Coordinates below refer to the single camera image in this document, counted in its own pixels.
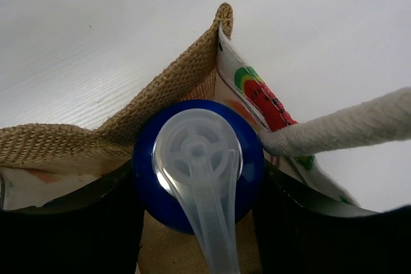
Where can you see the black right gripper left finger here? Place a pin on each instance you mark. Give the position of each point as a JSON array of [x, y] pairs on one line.
[[95, 229]]

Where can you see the orange bottle blue cap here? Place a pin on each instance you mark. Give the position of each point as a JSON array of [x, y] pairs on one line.
[[197, 168]]

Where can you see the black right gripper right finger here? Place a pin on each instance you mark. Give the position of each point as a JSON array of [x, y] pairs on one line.
[[300, 230]]

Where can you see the watermelon print canvas bag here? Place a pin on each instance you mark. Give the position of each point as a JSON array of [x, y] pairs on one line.
[[43, 162]]

